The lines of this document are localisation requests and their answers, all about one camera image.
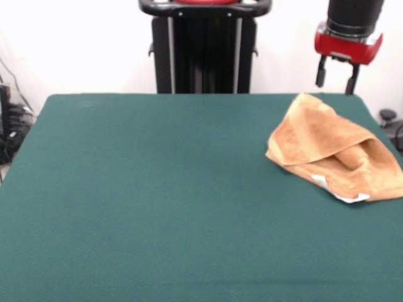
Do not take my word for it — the black electronics with cables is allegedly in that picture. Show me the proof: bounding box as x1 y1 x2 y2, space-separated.
0 56 37 166

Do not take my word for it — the dark green table cloth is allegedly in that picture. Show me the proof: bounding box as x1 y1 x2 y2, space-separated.
0 92 403 302

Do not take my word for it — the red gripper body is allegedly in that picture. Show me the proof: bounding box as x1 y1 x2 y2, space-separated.
314 21 384 67

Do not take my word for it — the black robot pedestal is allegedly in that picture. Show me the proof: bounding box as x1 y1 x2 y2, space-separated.
137 0 271 94

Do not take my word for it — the orange terry towel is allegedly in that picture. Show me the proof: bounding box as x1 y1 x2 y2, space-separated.
265 92 403 204

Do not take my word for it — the black office chair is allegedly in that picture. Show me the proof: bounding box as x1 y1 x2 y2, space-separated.
378 108 403 149

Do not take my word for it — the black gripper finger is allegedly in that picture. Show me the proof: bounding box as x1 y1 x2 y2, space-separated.
344 62 361 96
315 56 329 87

